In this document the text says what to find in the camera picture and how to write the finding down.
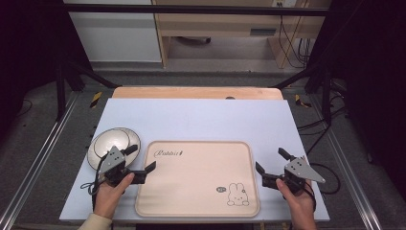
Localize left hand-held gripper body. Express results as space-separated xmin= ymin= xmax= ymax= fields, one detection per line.
xmin=98 ymin=145 xmax=139 ymax=188

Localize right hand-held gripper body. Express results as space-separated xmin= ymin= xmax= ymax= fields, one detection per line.
xmin=277 ymin=155 xmax=327 ymax=195

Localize person's right hand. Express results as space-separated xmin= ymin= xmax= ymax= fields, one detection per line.
xmin=275 ymin=177 xmax=318 ymax=224

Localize person's left hand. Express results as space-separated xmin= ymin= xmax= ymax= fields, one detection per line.
xmin=93 ymin=172 xmax=136 ymax=220

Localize wooden tray with rabbit print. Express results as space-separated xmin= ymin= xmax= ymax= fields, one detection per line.
xmin=134 ymin=140 xmax=261 ymax=219

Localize yellow black floor tape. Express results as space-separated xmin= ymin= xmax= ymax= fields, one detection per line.
xmin=89 ymin=91 xmax=103 ymax=109
xmin=294 ymin=93 xmax=312 ymax=109

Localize white table cover board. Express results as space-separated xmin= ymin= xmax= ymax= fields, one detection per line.
xmin=58 ymin=98 xmax=331 ymax=223

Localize black metal stand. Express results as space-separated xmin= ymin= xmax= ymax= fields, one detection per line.
xmin=273 ymin=62 xmax=333 ymax=127
xmin=55 ymin=56 xmax=121 ymax=123

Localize white cabinet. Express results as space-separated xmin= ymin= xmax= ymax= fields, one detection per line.
xmin=62 ymin=0 xmax=163 ymax=63

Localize dark curtain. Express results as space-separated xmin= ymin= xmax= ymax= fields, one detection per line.
xmin=307 ymin=0 xmax=406 ymax=193
xmin=0 ymin=0 xmax=94 ymax=138

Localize light wooden desk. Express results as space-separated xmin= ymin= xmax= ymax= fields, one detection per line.
xmin=151 ymin=0 xmax=332 ymax=69

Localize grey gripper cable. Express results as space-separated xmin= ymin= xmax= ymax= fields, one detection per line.
xmin=79 ymin=152 xmax=111 ymax=196

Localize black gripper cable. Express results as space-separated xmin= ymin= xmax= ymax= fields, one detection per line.
xmin=305 ymin=162 xmax=342 ymax=196

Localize black floor cables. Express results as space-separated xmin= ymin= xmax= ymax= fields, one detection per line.
xmin=296 ymin=80 xmax=350 ymax=156

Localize aluminium floor rail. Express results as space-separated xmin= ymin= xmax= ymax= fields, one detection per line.
xmin=310 ymin=95 xmax=383 ymax=230
xmin=0 ymin=91 xmax=81 ymax=230

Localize hanging black cables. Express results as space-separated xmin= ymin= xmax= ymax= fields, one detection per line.
xmin=278 ymin=14 xmax=312 ymax=69

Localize black horizontal frame bar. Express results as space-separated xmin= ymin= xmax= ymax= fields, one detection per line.
xmin=62 ymin=3 xmax=330 ymax=17

